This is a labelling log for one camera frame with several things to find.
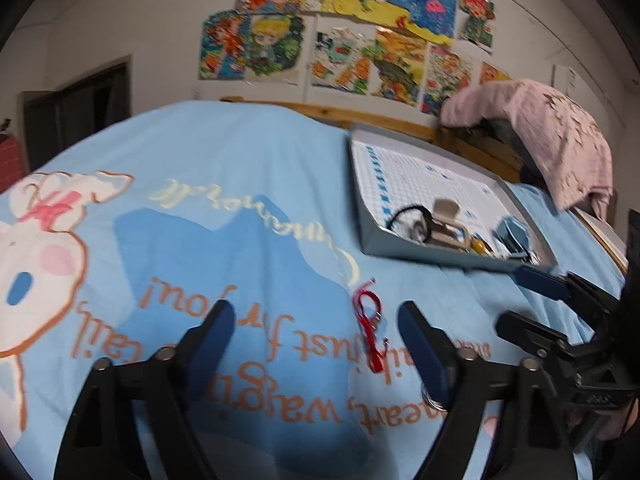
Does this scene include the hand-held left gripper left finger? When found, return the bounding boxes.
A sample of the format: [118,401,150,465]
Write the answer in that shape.
[52,299,237,480]

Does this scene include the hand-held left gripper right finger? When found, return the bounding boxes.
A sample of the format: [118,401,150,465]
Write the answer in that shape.
[397,300,583,480]

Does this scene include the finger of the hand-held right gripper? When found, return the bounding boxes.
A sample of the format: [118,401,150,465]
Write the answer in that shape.
[495,309,601,361]
[514,264,623,321]

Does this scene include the small metal ring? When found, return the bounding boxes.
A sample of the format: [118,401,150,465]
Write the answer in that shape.
[420,385,451,409]

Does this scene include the red cord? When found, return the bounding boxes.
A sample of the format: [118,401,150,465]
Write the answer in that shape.
[352,277,389,373]

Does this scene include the black hair tie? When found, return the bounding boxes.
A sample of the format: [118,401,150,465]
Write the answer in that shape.
[387,203,435,241]

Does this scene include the grey shallow tray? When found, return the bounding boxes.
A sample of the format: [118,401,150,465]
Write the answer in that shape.
[347,122,558,272]

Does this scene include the person's right hand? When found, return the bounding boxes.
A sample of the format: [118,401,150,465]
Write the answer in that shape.
[567,400,640,448]

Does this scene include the blue scrunchie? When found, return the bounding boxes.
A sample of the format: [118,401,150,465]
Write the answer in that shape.
[495,216,532,258]

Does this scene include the wooden framed board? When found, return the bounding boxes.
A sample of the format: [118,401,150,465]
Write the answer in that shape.
[572,205,631,273]

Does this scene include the blue printed bedsheet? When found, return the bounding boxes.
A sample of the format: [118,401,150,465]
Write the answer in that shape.
[0,100,626,480]

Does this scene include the beige hair claw clip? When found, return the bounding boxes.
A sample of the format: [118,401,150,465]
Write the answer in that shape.
[425,199,471,253]

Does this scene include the pink blanket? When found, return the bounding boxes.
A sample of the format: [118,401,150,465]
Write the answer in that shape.
[440,79,615,221]

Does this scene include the dark cloth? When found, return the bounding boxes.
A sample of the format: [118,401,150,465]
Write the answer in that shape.
[450,116,533,161]

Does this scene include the dark door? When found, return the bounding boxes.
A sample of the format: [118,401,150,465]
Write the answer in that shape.
[20,55,133,171]

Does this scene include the red checkered box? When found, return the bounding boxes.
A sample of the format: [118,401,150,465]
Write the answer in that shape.
[0,132,31,193]

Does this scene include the white wall box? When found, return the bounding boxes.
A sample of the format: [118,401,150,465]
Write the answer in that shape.
[552,62,577,91]

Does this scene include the wooden bed frame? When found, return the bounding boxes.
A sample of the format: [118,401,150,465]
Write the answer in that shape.
[220,95,531,183]

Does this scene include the small orange wall poster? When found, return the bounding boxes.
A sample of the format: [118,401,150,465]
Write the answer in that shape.
[479,61,513,86]

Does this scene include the red white wall poster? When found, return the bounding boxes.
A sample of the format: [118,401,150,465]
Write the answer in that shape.
[420,45,476,116]

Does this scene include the orange green wall poster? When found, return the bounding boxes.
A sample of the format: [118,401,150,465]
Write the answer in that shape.
[370,27,431,107]

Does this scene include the red-haired figure wall poster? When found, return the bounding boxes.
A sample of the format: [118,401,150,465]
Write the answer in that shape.
[457,0,497,55]

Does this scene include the blond figure wall poster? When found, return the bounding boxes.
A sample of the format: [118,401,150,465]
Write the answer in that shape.
[198,10,307,86]

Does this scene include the white figures wall poster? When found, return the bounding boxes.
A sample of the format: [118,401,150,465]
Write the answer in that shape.
[307,27,378,96]

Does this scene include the large blue yellow wall poster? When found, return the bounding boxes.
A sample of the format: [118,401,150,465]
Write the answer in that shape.
[327,0,458,47]

